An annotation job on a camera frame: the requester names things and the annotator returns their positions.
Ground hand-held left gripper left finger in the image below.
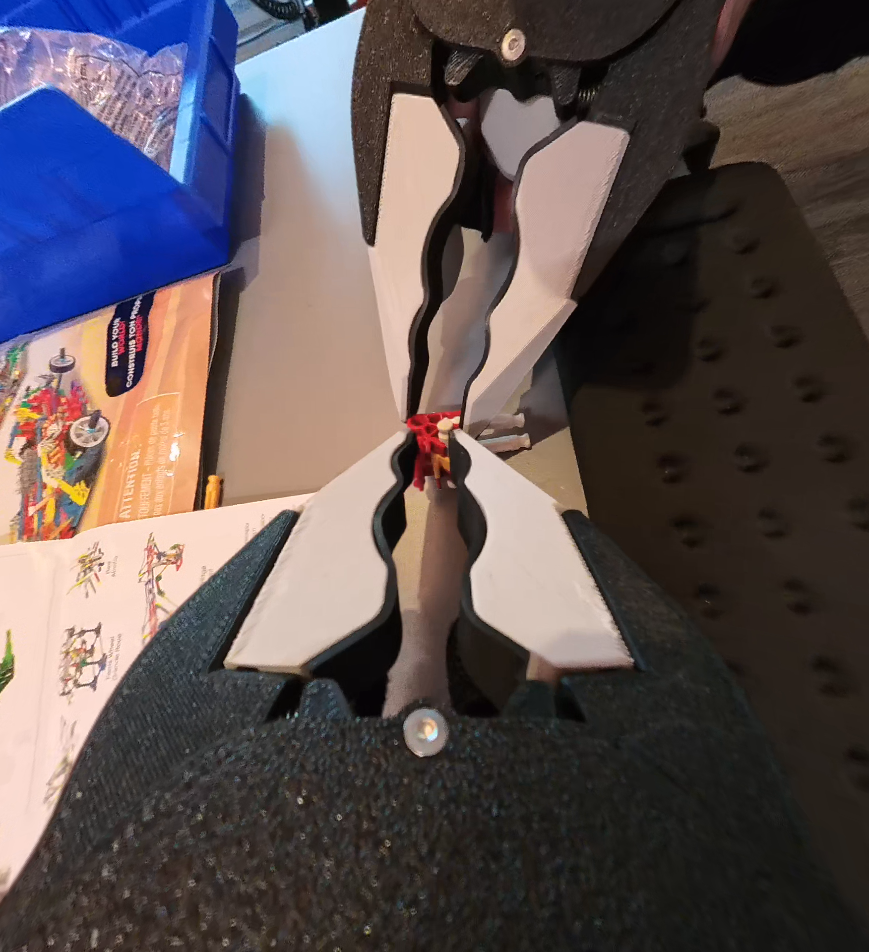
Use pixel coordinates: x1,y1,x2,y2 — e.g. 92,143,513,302
222,431,416,676

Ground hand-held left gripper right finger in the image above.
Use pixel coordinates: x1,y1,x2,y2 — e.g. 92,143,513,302
448,430,635,676

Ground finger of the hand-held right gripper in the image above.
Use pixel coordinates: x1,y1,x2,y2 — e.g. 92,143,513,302
366,93,467,422
463,119,630,428

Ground red plastic connector piece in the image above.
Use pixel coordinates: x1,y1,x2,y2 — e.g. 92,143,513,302
407,413,454,466

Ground orange and red toy bag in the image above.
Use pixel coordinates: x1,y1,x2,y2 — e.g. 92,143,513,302
0,271,225,553

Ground white printed instruction sheet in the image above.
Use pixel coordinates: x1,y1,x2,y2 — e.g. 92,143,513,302
0,494,318,912

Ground clear plastic bag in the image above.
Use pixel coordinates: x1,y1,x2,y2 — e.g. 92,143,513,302
0,22,191,181

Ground blue plastic bin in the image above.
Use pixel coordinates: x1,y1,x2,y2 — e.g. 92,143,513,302
0,0,242,359

